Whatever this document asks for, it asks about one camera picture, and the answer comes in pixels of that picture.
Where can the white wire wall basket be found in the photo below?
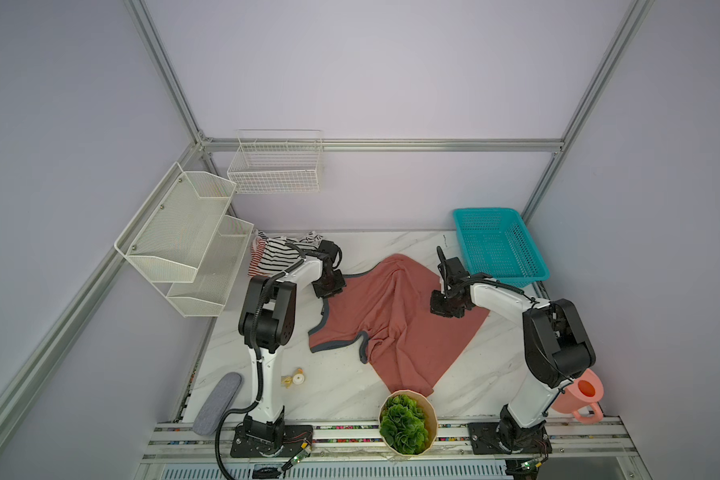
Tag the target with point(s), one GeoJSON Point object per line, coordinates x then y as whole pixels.
{"type": "Point", "coordinates": [285, 161]}

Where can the aluminium front rail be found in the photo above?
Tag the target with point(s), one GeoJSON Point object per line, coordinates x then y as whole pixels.
{"type": "Point", "coordinates": [360, 440]}

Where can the teal plastic basket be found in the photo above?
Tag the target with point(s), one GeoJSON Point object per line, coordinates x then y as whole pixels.
{"type": "Point", "coordinates": [496, 241]}

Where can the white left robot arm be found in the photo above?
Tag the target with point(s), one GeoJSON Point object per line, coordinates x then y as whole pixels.
{"type": "Point", "coordinates": [266, 323]}

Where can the red white striped tank top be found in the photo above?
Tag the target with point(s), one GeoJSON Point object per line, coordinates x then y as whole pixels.
{"type": "Point", "coordinates": [258, 247]}

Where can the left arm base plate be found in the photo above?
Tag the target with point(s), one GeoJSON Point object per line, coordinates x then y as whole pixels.
{"type": "Point", "coordinates": [294, 438]}

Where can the dark red tank top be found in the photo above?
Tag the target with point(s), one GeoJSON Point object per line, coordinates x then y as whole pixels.
{"type": "Point", "coordinates": [387, 310]}

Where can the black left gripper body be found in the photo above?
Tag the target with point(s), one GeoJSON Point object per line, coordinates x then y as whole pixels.
{"type": "Point", "coordinates": [329, 286]}

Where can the pink watering can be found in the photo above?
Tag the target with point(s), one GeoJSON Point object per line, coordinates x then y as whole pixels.
{"type": "Point", "coordinates": [581, 399]}

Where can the small yellow white toy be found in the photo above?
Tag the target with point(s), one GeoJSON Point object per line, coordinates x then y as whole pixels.
{"type": "Point", "coordinates": [297, 377]}

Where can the green plant in pot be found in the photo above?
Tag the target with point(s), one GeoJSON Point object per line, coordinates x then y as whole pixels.
{"type": "Point", "coordinates": [408, 423]}

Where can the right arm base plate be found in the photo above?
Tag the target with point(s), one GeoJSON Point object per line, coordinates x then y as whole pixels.
{"type": "Point", "coordinates": [505, 438]}

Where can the black white striped tank top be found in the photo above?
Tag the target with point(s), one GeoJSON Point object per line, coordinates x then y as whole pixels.
{"type": "Point", "coordinates": [279, 255]}

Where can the white mesh lower shelf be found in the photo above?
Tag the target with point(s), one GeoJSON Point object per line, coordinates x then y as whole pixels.
{"type": "Point", "coordinates": [208, 294]}

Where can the grey oval pad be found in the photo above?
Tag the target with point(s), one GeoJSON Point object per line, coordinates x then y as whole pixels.
{"type": "Point", "coordinates": [219, 400]}

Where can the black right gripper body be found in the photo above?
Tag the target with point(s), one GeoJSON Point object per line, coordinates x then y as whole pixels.
{"type": "Point", "coordinates": [439, 303]}

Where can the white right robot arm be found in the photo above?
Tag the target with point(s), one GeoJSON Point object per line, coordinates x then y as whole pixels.
{"type": "Point", "coordinates": [557, 349]}

